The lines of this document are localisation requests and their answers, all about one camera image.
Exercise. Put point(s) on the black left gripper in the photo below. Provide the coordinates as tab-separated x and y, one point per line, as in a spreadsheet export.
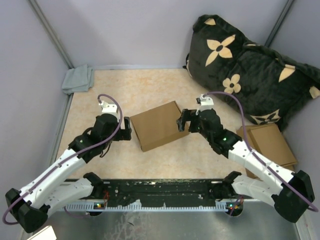
124	134

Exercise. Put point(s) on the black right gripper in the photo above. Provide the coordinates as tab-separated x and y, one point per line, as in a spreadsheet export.
187	115

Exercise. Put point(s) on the brown cardboard box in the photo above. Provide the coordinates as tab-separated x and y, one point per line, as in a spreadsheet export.
158	126

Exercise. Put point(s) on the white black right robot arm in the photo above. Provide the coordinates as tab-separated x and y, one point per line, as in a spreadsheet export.
290	193

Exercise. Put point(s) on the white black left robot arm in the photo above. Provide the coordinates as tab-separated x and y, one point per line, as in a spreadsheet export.
34	203

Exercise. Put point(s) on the small folded cardboard box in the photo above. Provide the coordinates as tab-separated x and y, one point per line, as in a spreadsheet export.
269	141

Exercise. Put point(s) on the black floral plush pillow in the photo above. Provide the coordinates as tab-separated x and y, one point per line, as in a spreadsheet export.
270	87

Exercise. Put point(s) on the grey folded cloth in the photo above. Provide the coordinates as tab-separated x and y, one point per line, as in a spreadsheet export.
79	79

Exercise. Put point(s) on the white sheet corner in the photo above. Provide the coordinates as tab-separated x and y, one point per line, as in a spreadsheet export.
47	233

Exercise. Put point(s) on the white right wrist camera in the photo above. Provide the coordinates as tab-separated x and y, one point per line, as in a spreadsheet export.
205	103

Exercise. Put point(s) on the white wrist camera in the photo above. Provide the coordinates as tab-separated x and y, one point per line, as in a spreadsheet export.
205	103
109	108

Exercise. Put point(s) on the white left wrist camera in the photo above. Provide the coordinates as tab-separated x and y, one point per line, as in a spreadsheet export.
109	108

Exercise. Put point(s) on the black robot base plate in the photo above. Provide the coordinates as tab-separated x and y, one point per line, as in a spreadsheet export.
171	192

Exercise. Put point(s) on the white perforated cable duct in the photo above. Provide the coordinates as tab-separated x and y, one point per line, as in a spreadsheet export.
92	206

